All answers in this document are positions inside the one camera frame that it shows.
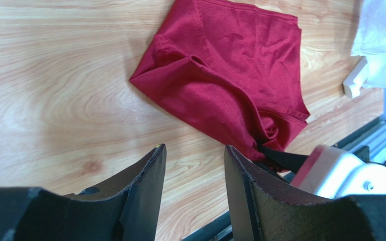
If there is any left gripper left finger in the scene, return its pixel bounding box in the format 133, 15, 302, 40
0, 144, 166, 240

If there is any white towel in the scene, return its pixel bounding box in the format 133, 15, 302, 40
351, 1, 386, 88

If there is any dark red cloth napkin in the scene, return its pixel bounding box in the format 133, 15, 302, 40
130, 1, 310, 162

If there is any white metal clothes rack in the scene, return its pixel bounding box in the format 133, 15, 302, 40
342, 57, 369, 98

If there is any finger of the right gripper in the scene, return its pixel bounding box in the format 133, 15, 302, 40
256, 145, 309, 174

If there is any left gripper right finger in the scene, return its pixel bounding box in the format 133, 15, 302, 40
224, 146, 386, 240

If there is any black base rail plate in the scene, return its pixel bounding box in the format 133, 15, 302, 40
181, 115, 386, 241

